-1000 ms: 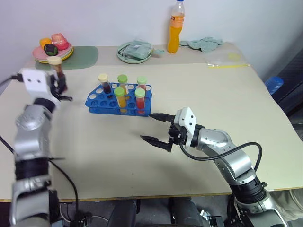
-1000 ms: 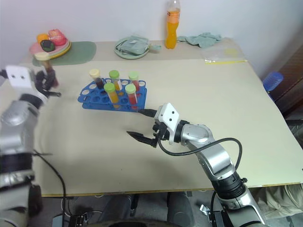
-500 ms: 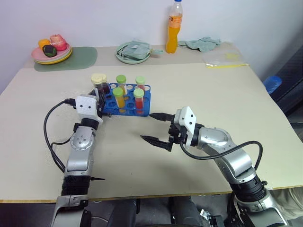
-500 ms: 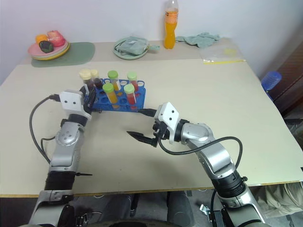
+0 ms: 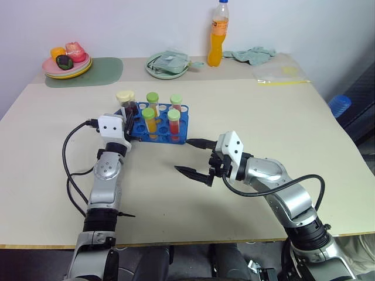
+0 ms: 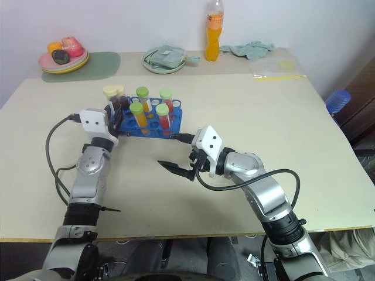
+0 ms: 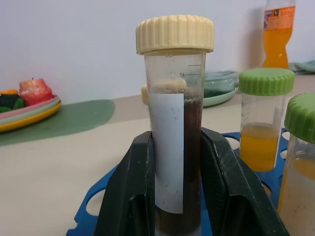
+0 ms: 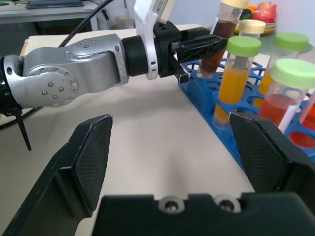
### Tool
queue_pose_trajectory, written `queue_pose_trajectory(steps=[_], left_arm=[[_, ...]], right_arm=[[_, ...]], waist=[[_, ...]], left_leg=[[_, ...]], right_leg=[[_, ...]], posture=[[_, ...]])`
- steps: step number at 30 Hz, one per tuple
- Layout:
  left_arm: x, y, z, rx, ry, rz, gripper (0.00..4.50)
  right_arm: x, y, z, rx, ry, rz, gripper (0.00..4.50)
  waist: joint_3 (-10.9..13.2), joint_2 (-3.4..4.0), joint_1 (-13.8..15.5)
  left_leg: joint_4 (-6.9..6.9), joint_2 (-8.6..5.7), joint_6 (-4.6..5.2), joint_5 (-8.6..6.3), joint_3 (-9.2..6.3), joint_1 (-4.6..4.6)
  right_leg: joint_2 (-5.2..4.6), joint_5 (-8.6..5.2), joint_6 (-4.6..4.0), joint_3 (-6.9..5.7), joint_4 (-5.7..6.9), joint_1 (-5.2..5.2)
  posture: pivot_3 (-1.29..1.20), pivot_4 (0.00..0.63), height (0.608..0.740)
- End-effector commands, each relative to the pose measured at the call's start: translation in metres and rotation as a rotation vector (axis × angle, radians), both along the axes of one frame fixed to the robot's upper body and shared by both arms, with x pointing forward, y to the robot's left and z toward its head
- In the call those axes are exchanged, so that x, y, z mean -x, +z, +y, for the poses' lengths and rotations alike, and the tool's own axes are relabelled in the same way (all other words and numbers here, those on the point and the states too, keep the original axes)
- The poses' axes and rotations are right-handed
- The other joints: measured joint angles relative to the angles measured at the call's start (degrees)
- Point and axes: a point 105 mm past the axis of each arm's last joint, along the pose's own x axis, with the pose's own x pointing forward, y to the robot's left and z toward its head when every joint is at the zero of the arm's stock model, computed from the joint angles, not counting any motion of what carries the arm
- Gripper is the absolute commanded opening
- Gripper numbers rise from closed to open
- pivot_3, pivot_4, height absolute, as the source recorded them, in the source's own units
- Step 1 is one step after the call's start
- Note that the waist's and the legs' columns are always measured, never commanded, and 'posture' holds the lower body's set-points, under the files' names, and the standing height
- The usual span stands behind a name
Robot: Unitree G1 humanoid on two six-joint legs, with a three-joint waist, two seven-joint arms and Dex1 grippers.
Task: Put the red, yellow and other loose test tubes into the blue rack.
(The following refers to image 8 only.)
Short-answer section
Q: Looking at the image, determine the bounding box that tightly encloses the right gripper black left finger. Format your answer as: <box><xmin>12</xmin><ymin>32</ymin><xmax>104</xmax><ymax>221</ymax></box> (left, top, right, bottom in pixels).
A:
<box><xmin>0</xmin><ymin>114</ymin><xmax>114</xmax><ymax>236</ymax></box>

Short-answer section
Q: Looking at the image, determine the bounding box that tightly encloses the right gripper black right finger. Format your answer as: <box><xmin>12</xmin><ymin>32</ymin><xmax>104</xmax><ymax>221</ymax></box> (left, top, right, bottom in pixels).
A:
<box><xmin>228</xmin><ymin>112</ymin><xmax>315</xmax><ymax>212</ymax></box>

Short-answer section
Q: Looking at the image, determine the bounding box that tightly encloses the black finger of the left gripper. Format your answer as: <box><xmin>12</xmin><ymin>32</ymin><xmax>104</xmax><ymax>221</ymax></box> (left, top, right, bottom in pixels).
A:
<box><xmin>177</xmin><ymin>35</ymin><xmax>228</xmax><ymax>63</ymax></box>
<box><xmin>181</xmin><ymin>27</ymin><xmax>212</xmax><ymax>42</ymax></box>

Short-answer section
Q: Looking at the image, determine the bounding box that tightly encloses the brown liquid yellow cap tube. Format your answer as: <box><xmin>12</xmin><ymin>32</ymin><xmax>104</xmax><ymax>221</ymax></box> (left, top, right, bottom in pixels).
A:
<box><xmin>198</xmin><ymin>0</ymin><xmax>250</xmax><ymax>77</ymax></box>

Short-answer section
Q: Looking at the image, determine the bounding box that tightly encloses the blue test tube rack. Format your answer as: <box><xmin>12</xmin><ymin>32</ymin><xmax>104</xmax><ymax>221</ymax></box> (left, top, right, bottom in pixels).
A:
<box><xmin>178</xmin><ymin>58</ymin><xmax>315</xmax><ymax>171</ymax></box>

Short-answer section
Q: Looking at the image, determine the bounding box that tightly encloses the cream cap test tube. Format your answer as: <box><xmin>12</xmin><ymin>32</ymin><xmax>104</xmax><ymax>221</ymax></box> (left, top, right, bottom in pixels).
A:
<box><xmin>238</xmin><ymin>20</ymin><xmax>267</xmax><ymax>40</ymax></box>

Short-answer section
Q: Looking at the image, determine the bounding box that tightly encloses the orange liquid green cap tube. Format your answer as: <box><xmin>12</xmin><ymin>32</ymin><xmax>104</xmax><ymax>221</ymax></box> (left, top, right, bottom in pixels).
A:
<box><xmin>213</xmin><ymin>36</ymin><xmax>262</xmax><ymax>130</ymax></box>
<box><xmin>253</xmin><ymin>32</ymin><xmax>310</xmax><ymax>109</ymax></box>

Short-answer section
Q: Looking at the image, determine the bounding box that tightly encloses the black zip tie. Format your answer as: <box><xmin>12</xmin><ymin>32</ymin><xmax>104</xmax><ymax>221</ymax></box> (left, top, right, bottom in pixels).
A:
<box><xmin>13</xmin><ymin>109</ymin><xmax>32</xmax><ymax>151</ymax></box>

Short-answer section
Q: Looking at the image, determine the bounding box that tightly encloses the red fruit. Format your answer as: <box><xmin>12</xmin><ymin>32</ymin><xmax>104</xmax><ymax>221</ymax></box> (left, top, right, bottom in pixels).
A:
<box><xmin>252</xmin><ymin>1</ymin><xmax>278</xmax><ymax>25</ymax></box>

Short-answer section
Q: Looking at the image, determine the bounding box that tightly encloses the green fruit plate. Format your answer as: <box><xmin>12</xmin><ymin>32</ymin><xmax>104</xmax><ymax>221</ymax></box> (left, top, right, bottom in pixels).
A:
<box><xmin>233</xmin><ymin>21</ymin><xmax>278</xmax><ymax>35</ymax></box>

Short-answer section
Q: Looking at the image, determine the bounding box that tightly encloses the red liquid green cap tube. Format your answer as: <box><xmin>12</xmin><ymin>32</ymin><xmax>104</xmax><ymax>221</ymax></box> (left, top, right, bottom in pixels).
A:
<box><xmin>258</xmin><ymin>59</ymin><xmax>315</xmax><ymax>135</ymax></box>

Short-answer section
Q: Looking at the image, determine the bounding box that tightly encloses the dark laptop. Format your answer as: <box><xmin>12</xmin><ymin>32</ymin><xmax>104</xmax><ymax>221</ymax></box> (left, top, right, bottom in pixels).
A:
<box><xmin>26</xmin><ymin>0</ymin><xmax>85</xmax><ymax>10</ymax></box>

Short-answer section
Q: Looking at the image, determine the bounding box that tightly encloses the grey desk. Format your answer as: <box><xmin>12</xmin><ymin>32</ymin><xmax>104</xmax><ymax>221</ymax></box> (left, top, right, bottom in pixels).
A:
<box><xmin>0</xmin><ymin>0</ymin><xmax>105</xmax><ymax>26</ymax></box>

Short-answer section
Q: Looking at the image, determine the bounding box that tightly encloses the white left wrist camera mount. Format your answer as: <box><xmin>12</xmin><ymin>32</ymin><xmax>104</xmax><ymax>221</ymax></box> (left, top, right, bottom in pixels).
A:
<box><xmin>133</xmin><ymin>0</ymin><xmax>177</xmax><ymax>81</ymax></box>

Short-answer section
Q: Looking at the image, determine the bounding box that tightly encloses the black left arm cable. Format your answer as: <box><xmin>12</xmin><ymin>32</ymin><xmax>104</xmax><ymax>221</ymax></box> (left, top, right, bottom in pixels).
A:
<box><xmin>58</xmin><ymin>0</ymin><xmax>105</xmax><ymax>49</ymax></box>

